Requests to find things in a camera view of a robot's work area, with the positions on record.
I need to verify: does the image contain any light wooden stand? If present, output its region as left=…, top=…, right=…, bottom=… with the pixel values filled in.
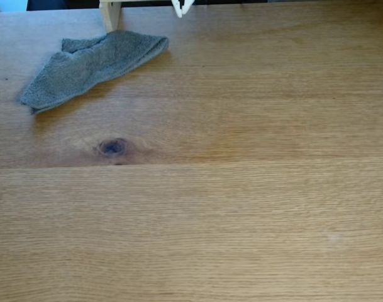
left=99, top=0, right=176, bottom=33

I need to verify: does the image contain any light blue background object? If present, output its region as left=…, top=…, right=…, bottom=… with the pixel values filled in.
left=0, top=0, right=29, bottom=13

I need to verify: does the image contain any grey terry cloth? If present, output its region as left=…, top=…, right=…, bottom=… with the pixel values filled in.
left=20, top=30, right=170, bottom=115

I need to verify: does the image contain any dark background object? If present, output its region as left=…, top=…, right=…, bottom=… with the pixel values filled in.
left=26, top=0, right=69, bottom=11

